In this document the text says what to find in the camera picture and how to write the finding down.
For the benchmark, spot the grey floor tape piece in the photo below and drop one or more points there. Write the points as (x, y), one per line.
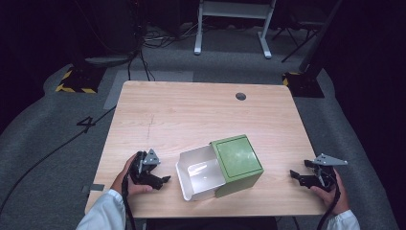
(97, 187)

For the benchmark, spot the green drawer box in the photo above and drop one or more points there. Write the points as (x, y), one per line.
(237, 159)

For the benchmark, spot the person's left hand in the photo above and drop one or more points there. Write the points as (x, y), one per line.
(126, 183)

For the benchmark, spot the black stand pole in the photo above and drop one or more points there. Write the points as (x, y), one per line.
(322, 35)

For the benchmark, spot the black stand with grey foot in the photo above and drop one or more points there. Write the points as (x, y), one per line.
(108, 59)

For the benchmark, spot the black tripod legs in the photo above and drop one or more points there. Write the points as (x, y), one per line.
(300, 35)

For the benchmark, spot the person's right hand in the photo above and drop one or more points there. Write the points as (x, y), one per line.
(338, 198)

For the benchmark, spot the person's dark lap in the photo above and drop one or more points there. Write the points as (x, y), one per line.
(210, 224)

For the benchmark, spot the white drawer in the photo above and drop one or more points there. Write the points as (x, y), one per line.
(199, 172)

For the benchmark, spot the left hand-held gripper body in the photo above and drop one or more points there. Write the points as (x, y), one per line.
(143, 171)

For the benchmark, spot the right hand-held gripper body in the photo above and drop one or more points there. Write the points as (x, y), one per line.
(325, 177)

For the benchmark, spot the white desk frame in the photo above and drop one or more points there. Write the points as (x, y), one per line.
(236, 9)

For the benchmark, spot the black floor tape numeral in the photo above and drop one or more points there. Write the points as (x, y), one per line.
(86, 124)

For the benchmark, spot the black yellow striped stand base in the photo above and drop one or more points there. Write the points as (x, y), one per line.
(81, 81)
(304, 84)

